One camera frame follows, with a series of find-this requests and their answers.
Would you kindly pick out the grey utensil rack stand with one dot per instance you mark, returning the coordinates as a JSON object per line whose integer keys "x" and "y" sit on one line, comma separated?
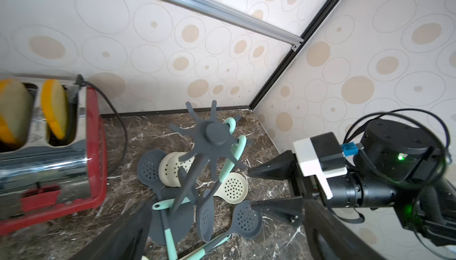
{"x": 195, "y": 206}

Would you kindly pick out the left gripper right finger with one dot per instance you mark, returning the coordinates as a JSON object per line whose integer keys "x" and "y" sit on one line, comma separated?
{"x": 329, "y": 239}

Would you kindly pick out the yellow toast slice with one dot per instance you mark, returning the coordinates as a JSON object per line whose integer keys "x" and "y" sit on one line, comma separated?
{"x": 16, "y": 111}
{"x": 55, "y": 109}

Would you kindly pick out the red chrome toaster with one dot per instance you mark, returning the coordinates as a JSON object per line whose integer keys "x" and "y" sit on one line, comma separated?
{"x": 47, "y": 178}

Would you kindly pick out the cream skimmer upper pile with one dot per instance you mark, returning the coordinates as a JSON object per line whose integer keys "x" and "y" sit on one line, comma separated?
{"x": 169, "y": 166}

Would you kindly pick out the right yellow toast slice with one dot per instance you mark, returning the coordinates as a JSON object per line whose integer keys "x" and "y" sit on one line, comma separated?
{"x": 55, "y": 109}

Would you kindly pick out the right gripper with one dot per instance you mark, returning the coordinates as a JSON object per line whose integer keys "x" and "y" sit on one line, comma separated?
{"x": 288, "y": 210}

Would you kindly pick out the grey skimmer under pile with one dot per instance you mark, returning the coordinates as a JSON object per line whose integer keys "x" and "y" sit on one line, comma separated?
{"x": 148, "y": 174}

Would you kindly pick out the grey skimmer front side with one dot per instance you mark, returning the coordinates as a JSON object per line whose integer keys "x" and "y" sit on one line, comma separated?
{"x": 212, "y": 141}

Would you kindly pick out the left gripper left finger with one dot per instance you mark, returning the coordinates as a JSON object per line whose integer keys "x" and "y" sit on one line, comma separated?
{"x": 124, "y": 239}

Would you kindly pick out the cream skimmer under grey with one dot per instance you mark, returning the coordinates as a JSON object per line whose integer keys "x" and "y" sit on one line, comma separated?
{"x": 233, "y": 190}

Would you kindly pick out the left yellow toast slice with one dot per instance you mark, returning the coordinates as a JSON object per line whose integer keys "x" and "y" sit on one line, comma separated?
{"x": 16, "y": 111}

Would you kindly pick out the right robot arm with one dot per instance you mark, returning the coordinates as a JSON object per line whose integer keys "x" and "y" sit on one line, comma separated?
{"x": 385, "y": 160}

